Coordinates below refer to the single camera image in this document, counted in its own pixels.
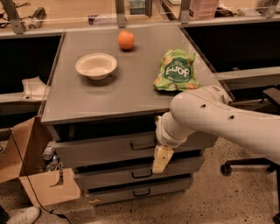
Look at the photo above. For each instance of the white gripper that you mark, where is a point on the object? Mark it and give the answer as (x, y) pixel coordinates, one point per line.
(166, 136)

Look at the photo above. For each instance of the grey top drawer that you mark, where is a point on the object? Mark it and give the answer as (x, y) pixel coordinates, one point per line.
(98, 151)

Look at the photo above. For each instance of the grey drawer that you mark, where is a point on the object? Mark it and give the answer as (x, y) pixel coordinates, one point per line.
(138, 190)
(98, 151)
(105, 176)

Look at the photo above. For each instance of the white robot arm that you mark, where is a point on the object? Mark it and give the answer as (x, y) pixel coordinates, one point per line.
(206, 110)

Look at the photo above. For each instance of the grey middle drawer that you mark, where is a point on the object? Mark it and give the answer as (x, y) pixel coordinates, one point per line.
(105, 176)

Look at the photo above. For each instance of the grey bottom drawer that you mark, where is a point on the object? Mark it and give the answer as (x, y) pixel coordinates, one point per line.
(138, 190)

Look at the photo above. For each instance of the grey drawer cabinet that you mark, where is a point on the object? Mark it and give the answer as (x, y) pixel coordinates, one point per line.
(125, 102)

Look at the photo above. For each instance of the green chip bag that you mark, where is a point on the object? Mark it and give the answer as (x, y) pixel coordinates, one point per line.
(176, 72)

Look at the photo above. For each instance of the black office chair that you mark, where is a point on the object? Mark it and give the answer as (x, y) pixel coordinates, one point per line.
(273, 95)

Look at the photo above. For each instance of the white paper bowl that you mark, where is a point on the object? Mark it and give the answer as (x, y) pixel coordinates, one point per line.
(96, 66)

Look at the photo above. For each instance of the silver can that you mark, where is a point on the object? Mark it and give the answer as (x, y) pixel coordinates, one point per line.
(48, 153)

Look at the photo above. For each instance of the orange fruit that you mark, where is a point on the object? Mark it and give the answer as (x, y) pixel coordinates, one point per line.
(126, 40)

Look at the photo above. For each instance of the brown cardboard box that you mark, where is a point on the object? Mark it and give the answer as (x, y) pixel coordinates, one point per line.
(22, 159)

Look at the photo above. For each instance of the white curved plastic part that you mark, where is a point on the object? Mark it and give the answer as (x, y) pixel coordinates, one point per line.
(34, 89)

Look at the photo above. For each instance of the white shoe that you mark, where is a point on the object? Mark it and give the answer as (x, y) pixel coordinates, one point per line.
(27, 215)

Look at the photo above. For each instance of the pink plastic container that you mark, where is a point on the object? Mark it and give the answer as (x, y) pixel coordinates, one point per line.
(203, 9)

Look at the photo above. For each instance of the black and white tool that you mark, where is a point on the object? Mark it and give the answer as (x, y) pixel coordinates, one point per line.
(37, 18)

